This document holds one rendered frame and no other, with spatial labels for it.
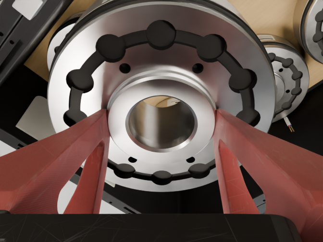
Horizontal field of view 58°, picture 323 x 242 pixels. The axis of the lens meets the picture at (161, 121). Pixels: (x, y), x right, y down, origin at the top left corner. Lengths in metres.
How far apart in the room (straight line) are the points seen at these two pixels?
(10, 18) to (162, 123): 0.14
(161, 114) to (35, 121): 0.20
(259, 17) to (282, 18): 0.02
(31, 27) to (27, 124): 0.12
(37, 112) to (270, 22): 0.27
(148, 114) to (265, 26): 0.22
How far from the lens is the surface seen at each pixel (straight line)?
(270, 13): 0.34
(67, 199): 0.76
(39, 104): 0.35
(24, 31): 0.25
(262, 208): 0.37
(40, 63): 0.37
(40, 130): 0.33
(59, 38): 0.32
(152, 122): 0.15
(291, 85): 0.35
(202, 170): 0.16
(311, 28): 0.32
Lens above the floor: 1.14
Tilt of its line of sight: 53 degrees down
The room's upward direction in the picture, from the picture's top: 178 degrees counter-clockwise
